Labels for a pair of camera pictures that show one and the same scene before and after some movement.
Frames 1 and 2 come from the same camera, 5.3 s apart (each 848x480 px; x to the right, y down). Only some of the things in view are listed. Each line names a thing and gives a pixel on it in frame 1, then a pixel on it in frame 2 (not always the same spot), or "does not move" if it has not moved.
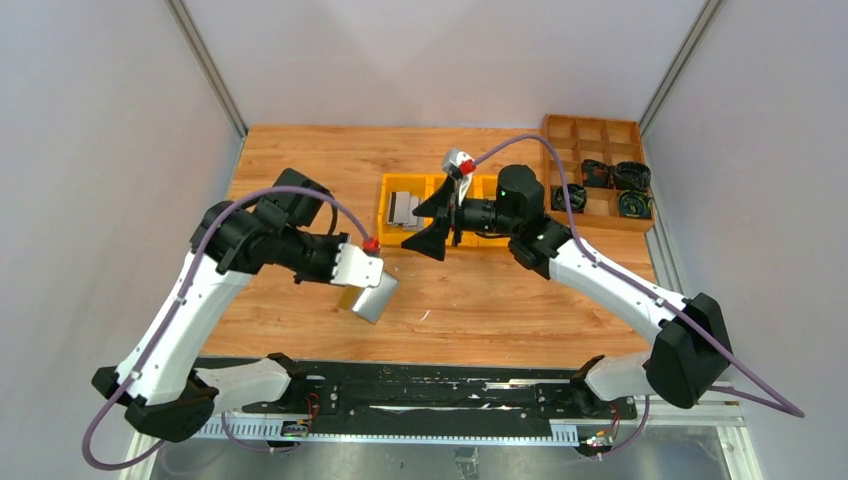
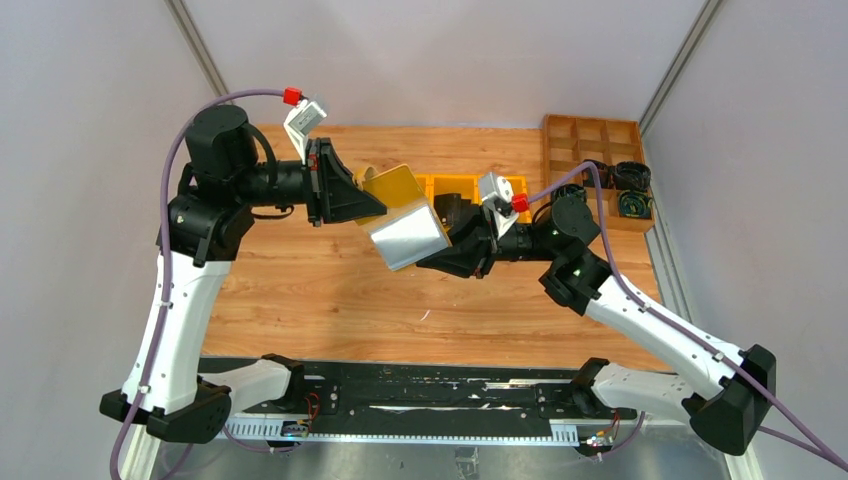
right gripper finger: x=430 y=240 -> x=462 y=259
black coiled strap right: x=632 y=176 does not move
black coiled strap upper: x=595 y=174 does not move
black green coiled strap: x=632 y=203 does not move
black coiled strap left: x=577 y=197 does not move
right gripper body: x=452 y=216 -> x=486 y=237
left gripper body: x=324 y=258 -> x=315 y=183
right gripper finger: x=438 y=203 -> x=474 y=233
